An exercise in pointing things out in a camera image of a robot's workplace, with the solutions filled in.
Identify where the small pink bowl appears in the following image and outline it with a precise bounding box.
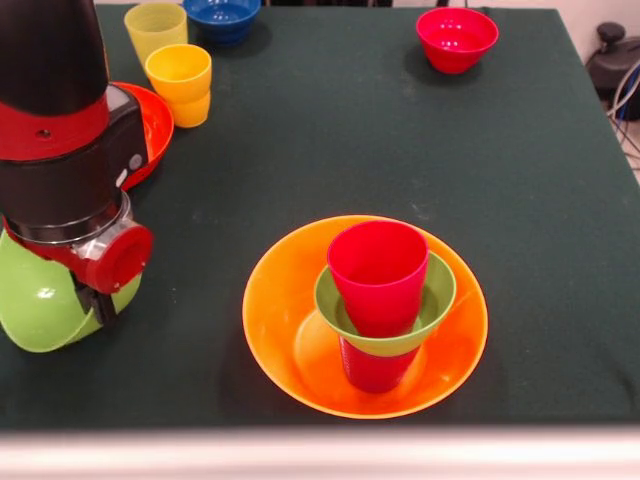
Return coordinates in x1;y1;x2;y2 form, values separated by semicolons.
415;6;500;75

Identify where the dark green tablecloth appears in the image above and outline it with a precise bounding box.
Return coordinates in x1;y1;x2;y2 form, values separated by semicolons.
0;3;640;431

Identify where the small green bowl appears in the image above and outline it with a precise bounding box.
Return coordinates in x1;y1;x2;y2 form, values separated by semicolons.
313;251;457;358

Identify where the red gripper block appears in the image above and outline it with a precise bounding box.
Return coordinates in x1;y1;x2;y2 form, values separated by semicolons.
3;224;155;327

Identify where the large orange bowl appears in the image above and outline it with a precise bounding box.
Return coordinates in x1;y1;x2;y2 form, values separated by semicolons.
241;214;489;420

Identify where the large green bowl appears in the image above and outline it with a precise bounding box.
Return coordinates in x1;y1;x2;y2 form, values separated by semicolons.
0;229;144;354

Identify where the purple cup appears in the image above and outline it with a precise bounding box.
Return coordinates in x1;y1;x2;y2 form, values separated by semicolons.
338;333;421;395

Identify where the wide red-orange bowl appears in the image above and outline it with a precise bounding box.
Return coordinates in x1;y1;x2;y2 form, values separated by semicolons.
110;81;175;192

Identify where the yellow cup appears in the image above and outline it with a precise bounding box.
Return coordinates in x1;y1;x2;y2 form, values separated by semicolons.
144;43;213;129

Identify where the tangle of cables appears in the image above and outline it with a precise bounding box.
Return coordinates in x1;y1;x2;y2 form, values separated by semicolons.
606;63;640;171

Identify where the blue bowl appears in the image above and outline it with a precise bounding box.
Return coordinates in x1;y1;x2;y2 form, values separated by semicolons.
182;0;263;47

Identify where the pink cup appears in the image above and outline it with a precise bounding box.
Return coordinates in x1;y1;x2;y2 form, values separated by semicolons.
326;220;431;338

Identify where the lime yellow-green cup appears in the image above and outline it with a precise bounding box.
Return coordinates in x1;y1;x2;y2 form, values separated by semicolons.
123;2;189;69

